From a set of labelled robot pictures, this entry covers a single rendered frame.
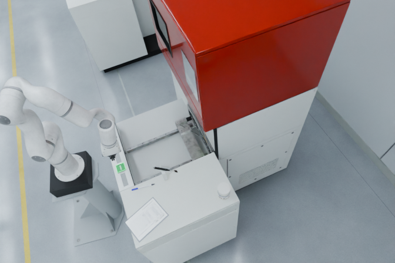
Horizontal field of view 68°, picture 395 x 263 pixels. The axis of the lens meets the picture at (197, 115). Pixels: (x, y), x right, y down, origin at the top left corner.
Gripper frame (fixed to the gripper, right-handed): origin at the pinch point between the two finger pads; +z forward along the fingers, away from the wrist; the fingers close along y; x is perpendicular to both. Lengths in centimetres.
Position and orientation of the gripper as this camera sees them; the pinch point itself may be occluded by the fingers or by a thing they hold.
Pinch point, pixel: (112, 157)
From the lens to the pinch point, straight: 180.8
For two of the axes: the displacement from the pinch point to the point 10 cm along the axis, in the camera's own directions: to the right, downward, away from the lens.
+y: -9.1, 2.4, -3.3
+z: -1.1, 6.4, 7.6
